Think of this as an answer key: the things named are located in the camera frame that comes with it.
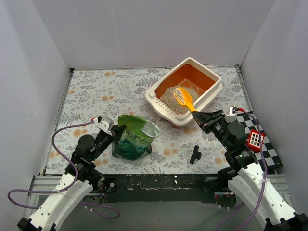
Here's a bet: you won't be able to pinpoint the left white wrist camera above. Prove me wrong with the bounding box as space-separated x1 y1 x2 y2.
92 116 114 134

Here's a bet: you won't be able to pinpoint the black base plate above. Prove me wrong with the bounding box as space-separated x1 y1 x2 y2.
90 174 238 207

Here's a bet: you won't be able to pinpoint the cat litter granules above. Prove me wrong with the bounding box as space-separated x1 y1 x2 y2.
159 85 203 114

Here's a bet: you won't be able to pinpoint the yellow plastic scoop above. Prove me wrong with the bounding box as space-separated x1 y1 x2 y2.
173 87 196 112

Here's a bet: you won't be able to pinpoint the red white small block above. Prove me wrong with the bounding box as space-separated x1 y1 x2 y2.
245 129 265 153

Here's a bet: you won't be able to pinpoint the green litter bag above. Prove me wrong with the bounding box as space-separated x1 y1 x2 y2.
112 115 161 160

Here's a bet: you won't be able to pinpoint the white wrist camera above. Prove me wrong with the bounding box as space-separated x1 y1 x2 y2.
224 106 244 123
92 116 114 134

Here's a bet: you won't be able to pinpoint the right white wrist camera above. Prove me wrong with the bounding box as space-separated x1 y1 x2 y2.
224 106 244 123

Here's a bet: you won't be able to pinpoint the checkerboard calibration board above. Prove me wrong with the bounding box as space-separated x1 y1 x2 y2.
236 113 283 170

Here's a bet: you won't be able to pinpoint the black bag clip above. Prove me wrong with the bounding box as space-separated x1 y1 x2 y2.
190 145 202 165

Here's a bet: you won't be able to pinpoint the white orange litter box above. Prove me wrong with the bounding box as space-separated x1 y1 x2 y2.
145 57 222 127

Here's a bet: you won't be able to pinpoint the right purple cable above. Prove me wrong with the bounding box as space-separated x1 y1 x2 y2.
214 108 269 231

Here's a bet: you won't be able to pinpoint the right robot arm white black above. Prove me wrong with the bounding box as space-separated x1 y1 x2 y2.
192 107 308 231

